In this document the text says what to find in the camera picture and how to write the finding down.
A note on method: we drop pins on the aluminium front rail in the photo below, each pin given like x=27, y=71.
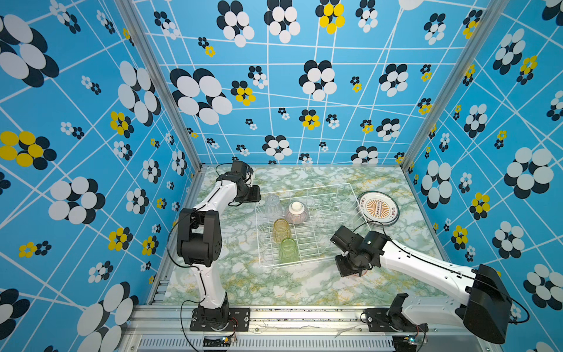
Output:
x=166, y=328

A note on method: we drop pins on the clear drinking glass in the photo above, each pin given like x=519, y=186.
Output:
x=273, y=209

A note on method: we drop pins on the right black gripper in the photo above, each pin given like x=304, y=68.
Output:
x=341, y=270

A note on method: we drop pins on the white wire dish rack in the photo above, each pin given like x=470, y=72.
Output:
x=329, y=207

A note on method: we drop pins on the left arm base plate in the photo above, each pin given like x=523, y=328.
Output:
x=218, y=320

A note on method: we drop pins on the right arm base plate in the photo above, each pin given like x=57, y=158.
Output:
x=385, y=320

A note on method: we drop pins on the white plate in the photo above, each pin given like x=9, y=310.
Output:
x=380, y=207

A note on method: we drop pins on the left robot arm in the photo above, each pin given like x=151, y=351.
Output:
x=199, y=240

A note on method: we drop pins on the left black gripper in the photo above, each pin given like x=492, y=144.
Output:
x=254, y=196

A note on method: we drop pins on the green drinking glass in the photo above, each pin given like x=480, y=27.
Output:
x=288, y=251

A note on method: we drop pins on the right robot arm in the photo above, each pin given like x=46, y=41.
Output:
x=476, y=298

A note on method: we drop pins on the yellow drinking glass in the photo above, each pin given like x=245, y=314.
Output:
x=281, y=230

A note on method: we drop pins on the striped ceramic bowl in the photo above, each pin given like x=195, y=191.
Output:
x=297, y=213

